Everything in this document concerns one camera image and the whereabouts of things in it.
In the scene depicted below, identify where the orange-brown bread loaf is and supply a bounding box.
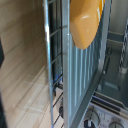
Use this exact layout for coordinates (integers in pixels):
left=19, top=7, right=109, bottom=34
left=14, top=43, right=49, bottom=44
left=68, top=0, right=106, bottom=51

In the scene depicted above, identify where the black dish rack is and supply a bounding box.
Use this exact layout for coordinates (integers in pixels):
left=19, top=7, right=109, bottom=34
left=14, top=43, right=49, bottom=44
left=42, top=0, right=73, bottom=128

